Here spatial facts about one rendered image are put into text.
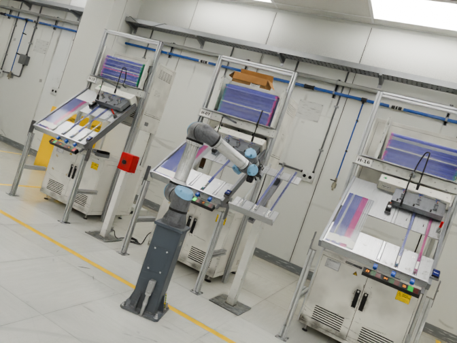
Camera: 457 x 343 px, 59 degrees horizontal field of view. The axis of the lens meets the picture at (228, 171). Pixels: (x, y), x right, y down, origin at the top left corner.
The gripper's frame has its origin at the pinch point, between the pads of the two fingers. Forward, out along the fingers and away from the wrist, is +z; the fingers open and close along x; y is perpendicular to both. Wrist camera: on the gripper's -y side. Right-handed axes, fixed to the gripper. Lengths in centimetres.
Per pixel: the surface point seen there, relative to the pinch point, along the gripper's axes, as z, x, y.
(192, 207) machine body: 37, 55, -27
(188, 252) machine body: 54, 45, -59
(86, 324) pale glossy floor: -59, 18, -137
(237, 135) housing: 18, 45, 44
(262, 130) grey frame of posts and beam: 15, 25, 53
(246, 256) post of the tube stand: 25, -12, -49
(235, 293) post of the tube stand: 39, -13, -74
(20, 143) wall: 197, 489, 7
